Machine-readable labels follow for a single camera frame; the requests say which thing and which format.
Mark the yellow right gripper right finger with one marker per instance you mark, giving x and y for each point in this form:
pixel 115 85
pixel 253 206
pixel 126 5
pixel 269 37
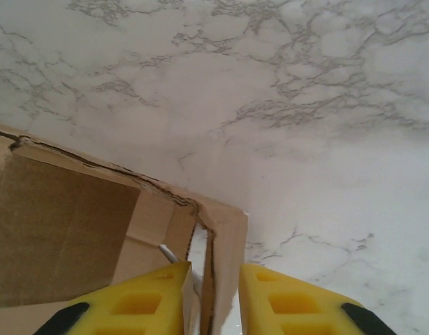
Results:
pixel 298 307

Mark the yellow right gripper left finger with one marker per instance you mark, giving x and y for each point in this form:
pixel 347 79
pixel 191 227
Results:
pixel 130 307

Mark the brown cardboard paper box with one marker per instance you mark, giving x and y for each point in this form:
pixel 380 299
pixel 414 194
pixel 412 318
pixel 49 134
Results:
pixel 60 227

